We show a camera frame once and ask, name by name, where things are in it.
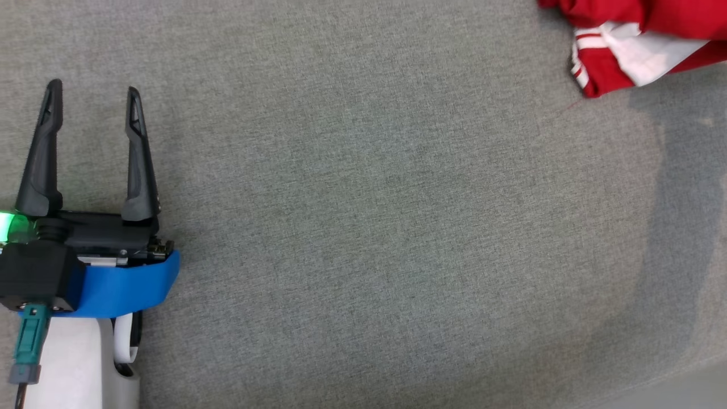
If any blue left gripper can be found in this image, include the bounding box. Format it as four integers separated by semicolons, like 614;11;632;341
0;80;181;319

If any red basketball jersey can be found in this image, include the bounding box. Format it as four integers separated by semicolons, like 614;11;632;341
537;0;727;98

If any grey fabric sofa cushion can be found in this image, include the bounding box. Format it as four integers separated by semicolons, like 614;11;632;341
0;0;727;409

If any teal left camera connector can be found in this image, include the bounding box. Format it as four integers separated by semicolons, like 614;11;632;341
8;304;52;387

